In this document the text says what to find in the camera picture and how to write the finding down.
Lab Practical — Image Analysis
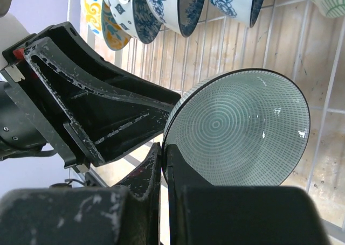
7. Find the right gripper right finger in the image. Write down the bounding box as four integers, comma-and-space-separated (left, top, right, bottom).
166, 144, 213, 244

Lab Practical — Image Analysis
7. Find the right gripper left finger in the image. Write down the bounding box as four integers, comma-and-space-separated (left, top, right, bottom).
115, 143, 162, 244

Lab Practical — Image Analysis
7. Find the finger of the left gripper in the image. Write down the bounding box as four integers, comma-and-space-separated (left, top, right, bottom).
37, 22, 181, 107
24, 37, 173, 166

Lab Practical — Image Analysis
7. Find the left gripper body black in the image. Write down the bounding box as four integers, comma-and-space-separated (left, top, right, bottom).
1, 33, 89, 172

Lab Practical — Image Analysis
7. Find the pale green ringed bowl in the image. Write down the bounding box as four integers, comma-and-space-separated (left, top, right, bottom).
162, 68, 311, 186

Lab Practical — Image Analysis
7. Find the white wire dish rack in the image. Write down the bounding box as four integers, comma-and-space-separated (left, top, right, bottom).
67, 0, 344, 227

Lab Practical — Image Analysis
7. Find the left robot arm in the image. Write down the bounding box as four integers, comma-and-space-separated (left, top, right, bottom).
1, 0, 180, 172

